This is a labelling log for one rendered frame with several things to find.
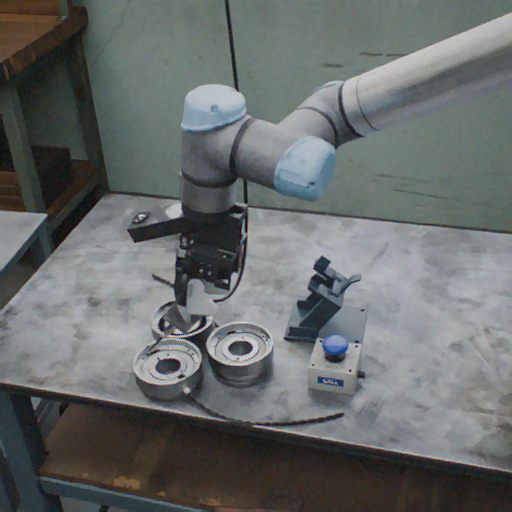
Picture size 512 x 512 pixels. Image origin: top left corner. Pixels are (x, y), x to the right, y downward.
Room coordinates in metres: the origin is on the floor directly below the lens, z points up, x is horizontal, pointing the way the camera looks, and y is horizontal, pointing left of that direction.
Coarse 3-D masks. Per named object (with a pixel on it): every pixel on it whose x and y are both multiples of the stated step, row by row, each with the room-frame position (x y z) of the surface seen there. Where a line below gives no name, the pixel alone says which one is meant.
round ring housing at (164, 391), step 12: (144, 348) 0.92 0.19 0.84; (156, 348) 0.93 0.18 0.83; (168, 348) 0.93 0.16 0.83; (180, 348) 0.93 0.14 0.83; (192, 348) 0.92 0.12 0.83; (144, 360) 0.91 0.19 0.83; (156, 360) 0.91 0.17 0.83; (168, 360) 0.91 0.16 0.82; (180, 360) 0.90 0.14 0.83; (156, 372) 0.88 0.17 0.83; (180, 372) 0.88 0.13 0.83; (192, 372) 0.86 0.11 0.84; (144, 384) 0.85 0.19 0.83; (156, 384) 0.84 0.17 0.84; (168, 384) 0.84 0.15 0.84; (180, 384) 0.84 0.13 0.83; (192, 384) 0.86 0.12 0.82; (156, 396) 0.84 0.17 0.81; (168, 396) 0.84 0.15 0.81; (180, 396) 0.85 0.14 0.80
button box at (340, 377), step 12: (360, 348) 0.89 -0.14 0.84; (312, 360) 0.87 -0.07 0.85; (324, 360) 0.87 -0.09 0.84; (336, 360) 0.86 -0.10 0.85; (348, 360) 0.86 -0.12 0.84; (360, 360) 0.89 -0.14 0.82; (312, 372) 0.85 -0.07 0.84; (324, 372) 0.85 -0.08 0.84; (336, 372) 0.84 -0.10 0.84; (348, 372) 0.84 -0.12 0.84; (360, 372) 0.86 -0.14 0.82; (312, 384) 0.85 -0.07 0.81; (324, 384) 0.85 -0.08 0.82; (336, 384) 0.84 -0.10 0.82; (348, 384) 0.84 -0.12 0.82
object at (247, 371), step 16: (224, 336) 0.96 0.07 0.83; (240, 336) 0.95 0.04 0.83; (208, 352) 0.91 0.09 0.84; (224, 352) 0.92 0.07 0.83; (240, 352) 0.94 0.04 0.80; (256, 352) 0.91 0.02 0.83; (272, 352) 0.91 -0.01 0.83; (224, 368) 0.88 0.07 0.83; (240, 368) 0.87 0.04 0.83; (256, 368) 0.88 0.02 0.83
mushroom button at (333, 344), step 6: (330, 336) 0.89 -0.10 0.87; (336, 336) 0.89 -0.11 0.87; (342, 336) 0.89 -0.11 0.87; (324, 342) 0.88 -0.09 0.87; (330, 342) 0.87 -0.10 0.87; (336, 342) 0.87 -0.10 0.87; (342, 342) 0.87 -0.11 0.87; (348, 342) 0.88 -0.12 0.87; (324, 348) 0.87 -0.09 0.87; (330, 348) 0.86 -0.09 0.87; (336, 348) 0.86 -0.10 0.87; (342, 348) 0.86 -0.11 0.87; (348, 348) 0.87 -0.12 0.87; (336, 354) 0.86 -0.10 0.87
